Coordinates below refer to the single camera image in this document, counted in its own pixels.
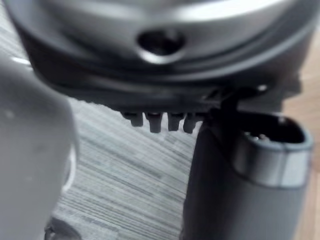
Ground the silver robot leg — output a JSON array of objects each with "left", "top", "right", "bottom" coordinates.
[{"left": 0, "top": 56, "right": 81, "bottom": 240}]

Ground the dark robot foot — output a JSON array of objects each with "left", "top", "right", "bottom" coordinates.
[{"left": 43, "top": 216, "right": 87, "bottom": 240}]

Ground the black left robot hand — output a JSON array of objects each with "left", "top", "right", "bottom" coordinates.
[{"left": 4, "top": 0, "right": 320, "bottom": 240}]

